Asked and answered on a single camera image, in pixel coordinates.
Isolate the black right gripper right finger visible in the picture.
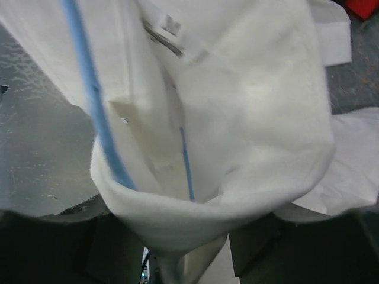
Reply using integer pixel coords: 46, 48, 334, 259
229, 209, 378, 283

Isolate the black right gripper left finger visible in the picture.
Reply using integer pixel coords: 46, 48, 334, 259
1, 195, 143, 283

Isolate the red black plaid shirt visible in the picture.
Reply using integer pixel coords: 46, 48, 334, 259
345, 0, 378, 21

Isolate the white dress shirt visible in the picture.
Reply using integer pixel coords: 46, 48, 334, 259
1, 1, 378, 283

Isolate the light blue hanger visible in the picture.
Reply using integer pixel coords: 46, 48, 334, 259
60, 0, 196, 204

